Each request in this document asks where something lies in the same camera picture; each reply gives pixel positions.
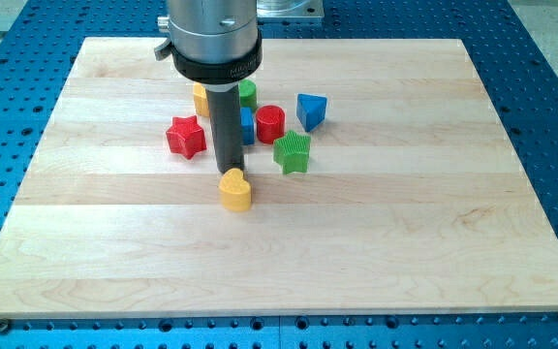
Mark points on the green star block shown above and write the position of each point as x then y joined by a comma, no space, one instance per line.
291,152

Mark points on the wooden board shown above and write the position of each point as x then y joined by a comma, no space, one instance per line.
414,200

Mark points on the green cylinder block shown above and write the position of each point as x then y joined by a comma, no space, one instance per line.
248,94

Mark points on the yellow heart block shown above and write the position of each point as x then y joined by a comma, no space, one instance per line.
235,191

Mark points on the blue cube block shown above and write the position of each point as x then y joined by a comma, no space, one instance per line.
247,126

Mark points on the blue triangle block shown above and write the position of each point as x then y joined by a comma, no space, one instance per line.
310,110

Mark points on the red star block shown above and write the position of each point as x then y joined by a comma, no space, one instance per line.
186,136

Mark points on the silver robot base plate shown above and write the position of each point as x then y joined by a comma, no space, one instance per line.
291,11

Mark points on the red cylinder block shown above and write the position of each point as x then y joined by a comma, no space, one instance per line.
270,121

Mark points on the yellow block behind rod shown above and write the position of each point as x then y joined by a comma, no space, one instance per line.
200,100

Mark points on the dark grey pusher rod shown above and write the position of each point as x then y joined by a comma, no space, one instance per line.
225,119

